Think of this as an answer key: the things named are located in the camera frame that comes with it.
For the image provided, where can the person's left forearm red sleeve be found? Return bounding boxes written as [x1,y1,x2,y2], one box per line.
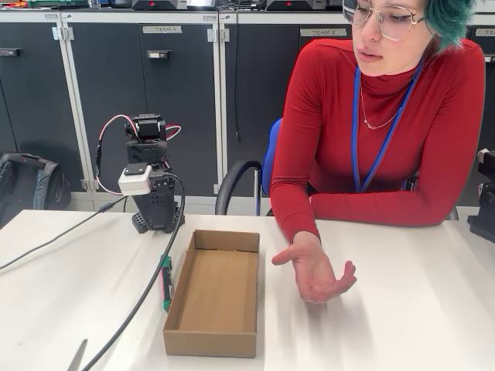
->
[309,181,484,227]

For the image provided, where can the person's right forearm red sleeve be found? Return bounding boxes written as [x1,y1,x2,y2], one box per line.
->
[269,181,323,247]

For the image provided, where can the person in red sweater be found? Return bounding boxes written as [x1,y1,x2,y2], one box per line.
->
[269,0,486,229]

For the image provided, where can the person's right hand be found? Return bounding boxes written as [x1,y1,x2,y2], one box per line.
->
[271,239,357,305]

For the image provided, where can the blue office chair black armrests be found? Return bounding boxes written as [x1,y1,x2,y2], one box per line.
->
[214,117,460,222]

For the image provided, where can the open brown cardboard box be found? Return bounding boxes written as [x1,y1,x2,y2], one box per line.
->
[162,229,261,359]

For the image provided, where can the black backpack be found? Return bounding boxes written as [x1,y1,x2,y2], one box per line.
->
[0,151,73,229]

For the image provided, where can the team 4 tape label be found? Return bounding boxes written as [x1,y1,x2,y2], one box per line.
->
[142,25,183,35]

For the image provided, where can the grey pointed blade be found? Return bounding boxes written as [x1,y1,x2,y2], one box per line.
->
[67,339,89,371]

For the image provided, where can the team 3 tape label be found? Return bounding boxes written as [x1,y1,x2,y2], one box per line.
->
[300,28,345,38]

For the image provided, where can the gold rimmed eyeglasses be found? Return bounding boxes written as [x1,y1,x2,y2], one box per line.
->
[342,0,426,42]

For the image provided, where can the white gripper camera box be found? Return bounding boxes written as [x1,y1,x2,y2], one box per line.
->
[118,162,152,196]

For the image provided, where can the thin grey usb cable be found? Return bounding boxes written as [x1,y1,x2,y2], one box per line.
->
[0,195,131,271]

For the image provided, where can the red white black servo wires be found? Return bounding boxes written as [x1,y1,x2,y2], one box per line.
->
[92,114,183,196]

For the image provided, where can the thin black hanging cable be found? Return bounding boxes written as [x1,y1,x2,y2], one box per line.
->
[233,0,244,145]

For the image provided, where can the thick black camera cable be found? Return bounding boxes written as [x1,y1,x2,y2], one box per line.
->
[80,172,186,371]

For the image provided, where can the blue lanyard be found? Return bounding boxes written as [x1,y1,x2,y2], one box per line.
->
[351,57,425,193]

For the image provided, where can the thin gold necklace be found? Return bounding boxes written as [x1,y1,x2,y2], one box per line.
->
[360,87,405,131]

